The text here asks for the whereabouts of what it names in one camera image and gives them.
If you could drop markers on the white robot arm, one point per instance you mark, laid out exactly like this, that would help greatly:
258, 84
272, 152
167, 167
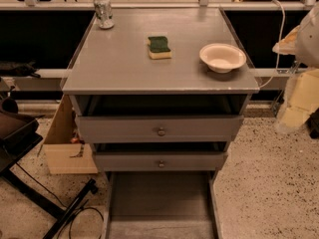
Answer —
307, 40

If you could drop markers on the crushed silver can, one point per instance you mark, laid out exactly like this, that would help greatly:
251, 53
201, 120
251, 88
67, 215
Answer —
104, 13

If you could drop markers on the grey middle drawer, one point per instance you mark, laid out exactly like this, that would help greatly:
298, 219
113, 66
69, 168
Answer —
160, 161

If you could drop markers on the white bowl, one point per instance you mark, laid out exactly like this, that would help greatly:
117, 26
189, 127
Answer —
222, 58

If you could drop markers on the grey bottom drawer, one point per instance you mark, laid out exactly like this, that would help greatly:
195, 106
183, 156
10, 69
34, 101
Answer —
161, 205

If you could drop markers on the black stand with cable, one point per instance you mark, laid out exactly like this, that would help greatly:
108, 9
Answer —
63, 215

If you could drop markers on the cardboard box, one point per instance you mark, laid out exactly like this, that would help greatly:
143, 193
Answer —
65, 152

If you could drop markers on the dark chair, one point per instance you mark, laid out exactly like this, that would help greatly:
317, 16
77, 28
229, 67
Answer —
18, 134

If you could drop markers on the grey drawer cabinet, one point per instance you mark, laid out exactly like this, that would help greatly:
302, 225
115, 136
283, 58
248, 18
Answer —
114, 75

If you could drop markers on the grey top drawer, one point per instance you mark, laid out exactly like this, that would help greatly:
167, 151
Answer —
158, 129

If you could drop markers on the green yellow sponge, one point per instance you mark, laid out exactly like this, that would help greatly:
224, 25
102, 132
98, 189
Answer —
158, 47

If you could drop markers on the grey drawer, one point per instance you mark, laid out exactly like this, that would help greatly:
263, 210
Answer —
158, 129
161, 205
160, 161

